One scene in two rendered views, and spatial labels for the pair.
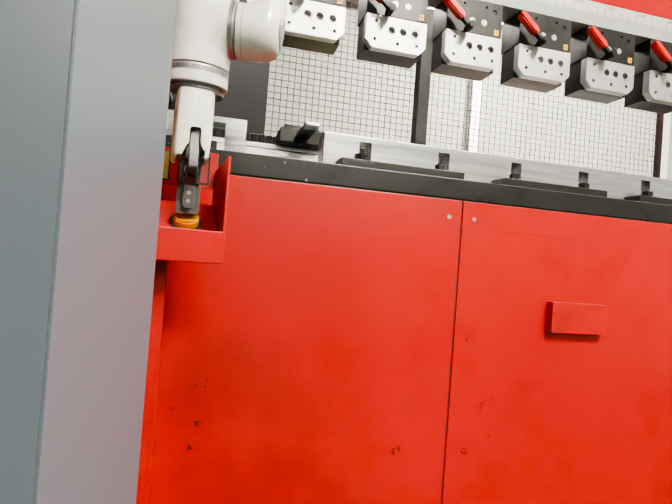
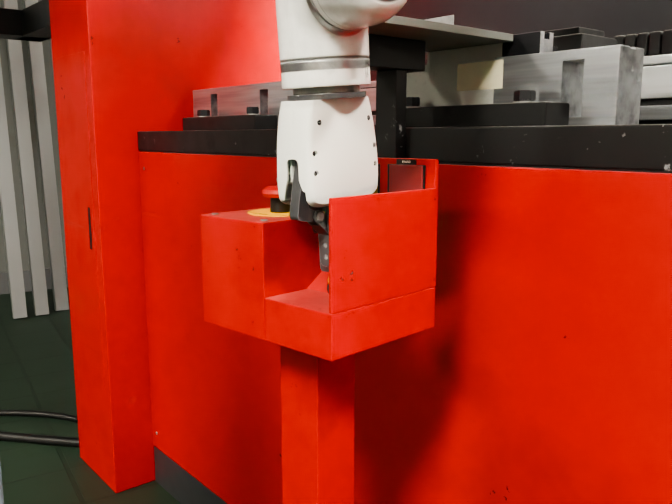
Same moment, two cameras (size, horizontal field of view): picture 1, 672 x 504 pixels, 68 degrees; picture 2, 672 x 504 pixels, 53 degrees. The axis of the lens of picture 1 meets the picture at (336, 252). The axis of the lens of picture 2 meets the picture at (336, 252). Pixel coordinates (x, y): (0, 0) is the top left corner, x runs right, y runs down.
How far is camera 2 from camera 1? 0.60 m
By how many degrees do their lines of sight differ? 65
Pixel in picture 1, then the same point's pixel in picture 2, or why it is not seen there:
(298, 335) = (650, 473)
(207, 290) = (505, 355)
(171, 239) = (280, 318)
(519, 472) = not seen: outside the picture
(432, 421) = not seen: outside the picture
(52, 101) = not seen: outside the picture
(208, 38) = (294, 21)
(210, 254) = (318, 345)
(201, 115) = (295, 141)
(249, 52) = (342, 20)
